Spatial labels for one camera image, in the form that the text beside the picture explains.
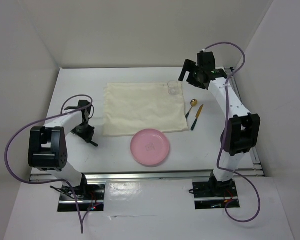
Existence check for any gold fork green handle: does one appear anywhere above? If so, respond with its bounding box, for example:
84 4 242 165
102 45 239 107
90 141 99 147

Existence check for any clear plastic cup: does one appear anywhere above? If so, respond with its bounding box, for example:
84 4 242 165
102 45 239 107
167 81 179 96

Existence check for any cream cloth placemat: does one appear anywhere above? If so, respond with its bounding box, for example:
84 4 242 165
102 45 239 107
102 82 189 137

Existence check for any pink round plate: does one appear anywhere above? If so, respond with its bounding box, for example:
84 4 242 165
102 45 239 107
130 129 170 167

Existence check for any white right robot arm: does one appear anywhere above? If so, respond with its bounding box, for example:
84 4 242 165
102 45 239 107
178 51 261 196

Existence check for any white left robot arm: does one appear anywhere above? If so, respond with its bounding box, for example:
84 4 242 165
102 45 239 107
28 100 98 200

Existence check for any gold spoon green handle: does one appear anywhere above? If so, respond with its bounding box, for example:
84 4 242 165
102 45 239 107
185 99 198 119

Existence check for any gold knife green handle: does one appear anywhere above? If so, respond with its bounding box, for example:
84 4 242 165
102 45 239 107
190 104 204 131

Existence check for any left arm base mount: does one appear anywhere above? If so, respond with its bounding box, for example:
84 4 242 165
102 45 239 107
50 183 106 213

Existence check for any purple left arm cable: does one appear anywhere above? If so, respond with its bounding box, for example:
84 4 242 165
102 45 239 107
4 94 95 235

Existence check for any aluminium front frame rail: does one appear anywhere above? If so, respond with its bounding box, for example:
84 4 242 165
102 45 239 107
30 168 265 182

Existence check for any aluminium frame rail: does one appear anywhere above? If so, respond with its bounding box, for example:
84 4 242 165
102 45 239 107
30 168 265 182
231 68 265 177

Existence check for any aluminium right frame rail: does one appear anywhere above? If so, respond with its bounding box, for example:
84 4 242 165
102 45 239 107
231 68 265 177

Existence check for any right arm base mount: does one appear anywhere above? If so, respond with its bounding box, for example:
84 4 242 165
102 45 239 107
188 181 240 210

